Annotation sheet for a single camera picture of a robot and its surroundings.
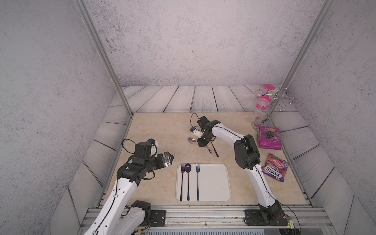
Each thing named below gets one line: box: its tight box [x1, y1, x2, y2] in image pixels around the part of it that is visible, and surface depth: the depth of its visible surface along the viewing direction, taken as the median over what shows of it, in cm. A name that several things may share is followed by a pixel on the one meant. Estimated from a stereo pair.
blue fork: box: [195, 163, 201, 202], surface depth 92 cm
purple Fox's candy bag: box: [261, 152, 290, 183], surface depth 89 cm
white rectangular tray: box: [175, 163, 233, 203], surface depth 86 cm
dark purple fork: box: [180, 163, 186, 202], surface depth 89 cm
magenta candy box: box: [257, 126, 282, 151], surface depth 98 cm
